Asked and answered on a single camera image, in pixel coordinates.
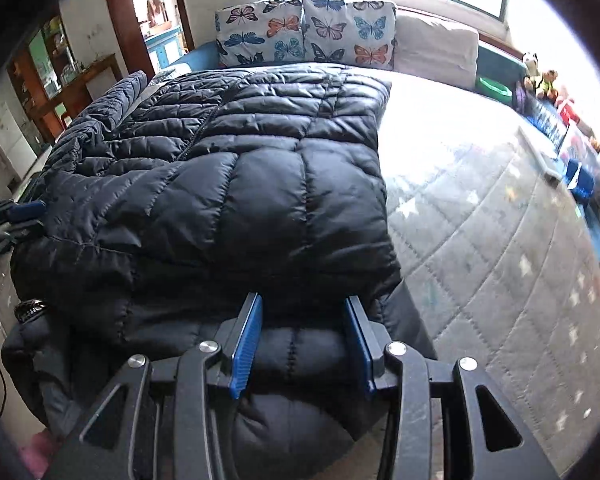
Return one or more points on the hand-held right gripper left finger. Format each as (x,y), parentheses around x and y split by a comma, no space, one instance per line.
(246,347)

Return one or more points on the wooden cabinet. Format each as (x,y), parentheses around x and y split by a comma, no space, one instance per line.
(40,85)

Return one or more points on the brown door frame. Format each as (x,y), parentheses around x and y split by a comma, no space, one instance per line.
(120,15)

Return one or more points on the green plastic bowl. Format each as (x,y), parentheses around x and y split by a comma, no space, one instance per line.
(496,87)

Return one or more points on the white pillow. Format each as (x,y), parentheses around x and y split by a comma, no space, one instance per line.
(435,47)

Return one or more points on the brown plush bear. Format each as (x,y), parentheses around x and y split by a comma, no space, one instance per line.
(547,85)

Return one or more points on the black puffer jacket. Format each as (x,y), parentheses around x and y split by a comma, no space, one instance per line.
(230,185)

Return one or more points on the red toy box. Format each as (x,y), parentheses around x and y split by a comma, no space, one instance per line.
(567,112)

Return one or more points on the purple toy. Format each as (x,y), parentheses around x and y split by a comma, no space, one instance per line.
(521,96)

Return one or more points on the teal cushion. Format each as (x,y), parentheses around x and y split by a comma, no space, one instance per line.
(500,65)

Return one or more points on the dark patterned box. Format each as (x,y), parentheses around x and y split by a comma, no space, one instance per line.
(547,122)

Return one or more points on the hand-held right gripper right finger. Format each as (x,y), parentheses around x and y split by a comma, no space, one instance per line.
(356,345)

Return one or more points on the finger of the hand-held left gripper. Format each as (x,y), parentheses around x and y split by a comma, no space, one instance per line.
(27,209)

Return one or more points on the white refrigerator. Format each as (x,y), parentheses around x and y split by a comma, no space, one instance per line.
(7,140)

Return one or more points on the grey star quilted mattress pad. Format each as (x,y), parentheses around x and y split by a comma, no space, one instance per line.
(480,260)

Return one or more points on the butterfly print pillow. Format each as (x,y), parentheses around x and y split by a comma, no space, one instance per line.
(260,30)
(350,30)

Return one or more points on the white flat box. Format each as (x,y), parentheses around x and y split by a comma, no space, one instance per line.
(540,152)

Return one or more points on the blue plastic block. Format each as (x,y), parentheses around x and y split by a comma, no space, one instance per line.
(572,174)
(586,185)

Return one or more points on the small patterned cloth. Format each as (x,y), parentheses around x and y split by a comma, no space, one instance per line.
(167,76)

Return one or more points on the black and white plush cow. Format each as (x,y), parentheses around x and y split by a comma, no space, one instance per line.
(531,65)

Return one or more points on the pink cloth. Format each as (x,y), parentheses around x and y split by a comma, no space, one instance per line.
(37,452)

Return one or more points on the blue cabinet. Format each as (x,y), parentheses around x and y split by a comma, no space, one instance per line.
(164,47)

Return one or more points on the clear plastic toy box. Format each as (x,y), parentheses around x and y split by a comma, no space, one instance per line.
(582,142)

